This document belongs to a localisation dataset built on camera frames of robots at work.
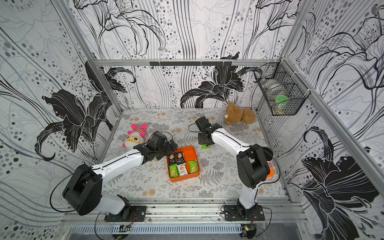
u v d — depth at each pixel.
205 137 0.65
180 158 0.89
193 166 0.86
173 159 0.89
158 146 0.67
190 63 0.93
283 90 0.80
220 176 0.86
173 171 0.84
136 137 0.94
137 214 0.73
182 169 0.85
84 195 0.42
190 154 0.94
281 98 0.79
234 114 1.04
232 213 0.73
